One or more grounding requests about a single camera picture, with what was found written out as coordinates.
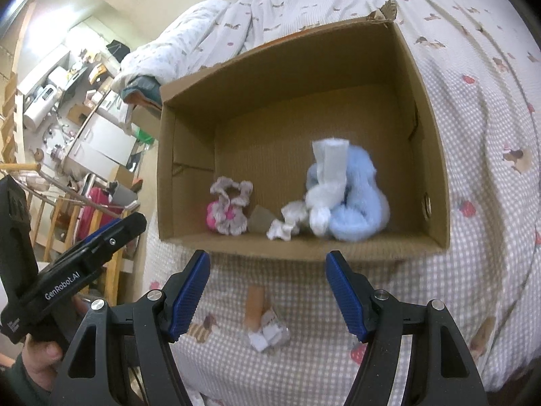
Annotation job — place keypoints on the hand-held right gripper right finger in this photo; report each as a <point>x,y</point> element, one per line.
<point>344,296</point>

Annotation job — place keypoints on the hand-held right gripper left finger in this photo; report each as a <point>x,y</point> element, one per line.
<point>188,296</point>

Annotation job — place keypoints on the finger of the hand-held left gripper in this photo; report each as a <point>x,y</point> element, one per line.
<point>103,230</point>
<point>122,234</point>

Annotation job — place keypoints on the pink rubber duck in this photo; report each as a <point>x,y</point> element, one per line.
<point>209,216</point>

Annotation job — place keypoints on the light blue fluffy cloth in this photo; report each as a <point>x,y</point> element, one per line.
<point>363,207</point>

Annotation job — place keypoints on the white cloth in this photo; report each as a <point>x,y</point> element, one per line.
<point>291,215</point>

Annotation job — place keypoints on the grey ruffled scrunchie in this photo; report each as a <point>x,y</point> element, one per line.
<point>236,190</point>

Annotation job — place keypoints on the white sock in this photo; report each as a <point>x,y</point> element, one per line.
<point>332,169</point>

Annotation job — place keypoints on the brown cardboard box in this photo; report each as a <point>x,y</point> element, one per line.
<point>274,135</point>

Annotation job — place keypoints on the person's left forearm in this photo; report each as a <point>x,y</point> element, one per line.
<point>17,389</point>

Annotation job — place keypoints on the person's left hand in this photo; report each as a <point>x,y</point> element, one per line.
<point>40,355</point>

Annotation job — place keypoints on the pink suitcase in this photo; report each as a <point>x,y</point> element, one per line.
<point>97,207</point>

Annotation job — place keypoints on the grey bin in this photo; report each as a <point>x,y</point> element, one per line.
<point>123,196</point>

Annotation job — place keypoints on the wooden rack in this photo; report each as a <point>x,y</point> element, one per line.
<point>50,220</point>

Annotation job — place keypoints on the tan foam cylinder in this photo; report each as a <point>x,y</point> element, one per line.
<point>255,308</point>

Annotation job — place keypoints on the clear packet with white paper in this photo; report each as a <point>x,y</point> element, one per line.
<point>270,330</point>

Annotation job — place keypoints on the white kitchen cabinet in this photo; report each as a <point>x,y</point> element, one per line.
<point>97,143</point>

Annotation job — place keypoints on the green bin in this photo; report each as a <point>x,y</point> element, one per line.
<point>146,136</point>

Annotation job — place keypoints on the grey card piece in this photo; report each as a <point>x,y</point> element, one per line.
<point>260,220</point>

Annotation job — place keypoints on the small cardboard box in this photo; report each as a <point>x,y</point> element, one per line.
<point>146,118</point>

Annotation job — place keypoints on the blue and orange cloth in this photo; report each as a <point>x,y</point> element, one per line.
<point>141,93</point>

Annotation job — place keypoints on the white water heater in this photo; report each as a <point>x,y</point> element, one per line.
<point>40,101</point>

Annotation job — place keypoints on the cluttered storage shelf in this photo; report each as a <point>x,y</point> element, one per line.
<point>84,67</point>

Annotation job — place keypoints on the black hanging garment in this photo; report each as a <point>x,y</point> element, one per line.
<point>116,50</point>

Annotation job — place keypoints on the white printed duvet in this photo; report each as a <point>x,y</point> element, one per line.
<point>190,42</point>

